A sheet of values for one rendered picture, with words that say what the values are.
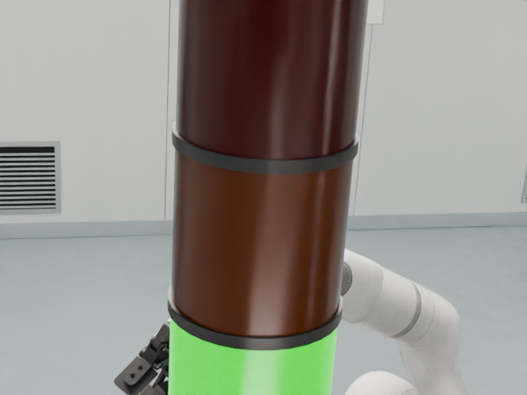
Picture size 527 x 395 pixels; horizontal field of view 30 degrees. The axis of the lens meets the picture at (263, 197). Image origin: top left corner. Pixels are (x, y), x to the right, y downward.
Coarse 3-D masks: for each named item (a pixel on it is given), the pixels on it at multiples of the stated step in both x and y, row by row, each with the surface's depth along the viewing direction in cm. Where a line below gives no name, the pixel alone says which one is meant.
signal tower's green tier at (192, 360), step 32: (192, 352) 27; (224, 352) 26; (256, 352) 26; (288, 352) 26; (320, 352) 27; (192, 384) 27; (224, 384) 26; (256, 384) 26; (288, 384) 27; (320, 384) 28
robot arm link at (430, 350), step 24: (432, 312) 138; (456, 312) 144; (408, 336) 137; (432, 336) 139; (456, 336) 143; (408, 360) 143; (432, 360) 142; (456, 360) 145; (432, 384) 141; (456, 384) 144
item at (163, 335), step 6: (162, 324) 107; (168, 324) 107; (162, 330) 107; (168, 330) 107; (156, 336) 107; (162, 336) 107; (168, 336) 107; (156, 342) 107; (162, 342) 107; (156, 348) 107
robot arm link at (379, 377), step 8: (360, 376) 155; (368, 376) 153; (376, 376) 152; (384, 376) 152; (392, 376) 152; (352, 384) 154; (360, 384) 152; (368, 384) 151; (376, 384) 151; (384, 384) 150; (392, 384) 150; (400, 384) 150; (408, 384) 150; (352, 392) 152; (360, 392) 151; (368, 392) 150; (376, 392) 150; (384, 392) 149; (392, 392) 148; (400, 392) 148; (408, 392) 148
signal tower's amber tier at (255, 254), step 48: (192, 192) 25; (240, 192) 24; (288, 192) 24; (336, 192) 25; (192, 240) 26; (240, 240) 25; (288, 240) 25; (336, 240) 26; (192, 288) 26; (240, 288) 25; (288, 288) 26; (336, 288) 27
